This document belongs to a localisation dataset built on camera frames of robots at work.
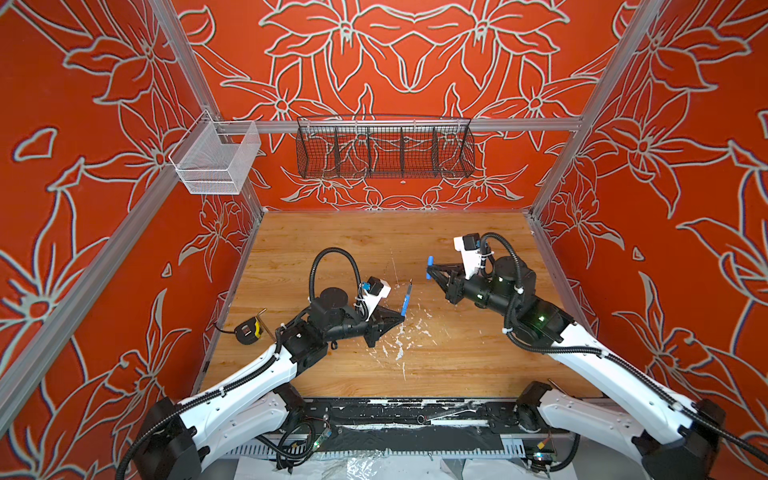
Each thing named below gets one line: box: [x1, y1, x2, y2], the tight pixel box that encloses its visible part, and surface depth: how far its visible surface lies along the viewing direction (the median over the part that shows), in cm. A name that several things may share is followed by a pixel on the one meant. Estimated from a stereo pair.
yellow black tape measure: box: [234, 317, 262, 345], surface depth 87 cm
